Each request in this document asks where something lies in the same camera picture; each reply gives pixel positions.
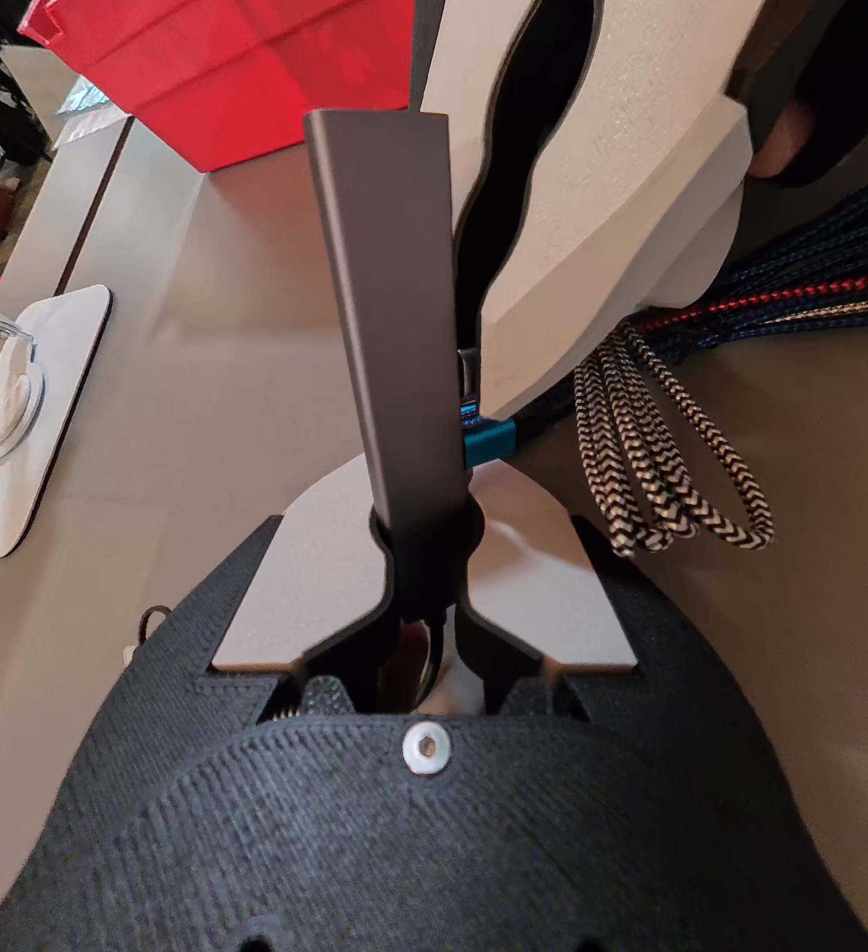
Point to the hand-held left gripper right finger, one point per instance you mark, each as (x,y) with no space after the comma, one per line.
(545,587)

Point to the papers in plastic sleeve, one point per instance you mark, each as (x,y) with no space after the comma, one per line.
(92,111)

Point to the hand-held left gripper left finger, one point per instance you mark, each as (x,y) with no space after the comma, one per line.
(307,580)

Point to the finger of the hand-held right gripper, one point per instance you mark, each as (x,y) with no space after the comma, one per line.
(627,186)
(464,67)

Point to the person's right hand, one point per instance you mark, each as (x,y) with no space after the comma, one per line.
(776,141)

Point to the red plastic bin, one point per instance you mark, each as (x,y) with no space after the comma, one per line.
(240,82)

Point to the grey usb hub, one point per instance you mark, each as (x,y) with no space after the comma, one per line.
(397,335)

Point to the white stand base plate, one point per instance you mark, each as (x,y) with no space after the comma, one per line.
(47,387)

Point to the grey desk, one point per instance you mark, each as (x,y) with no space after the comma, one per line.
(218,335)

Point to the small white adapter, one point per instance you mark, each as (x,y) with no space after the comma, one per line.
(147,632)

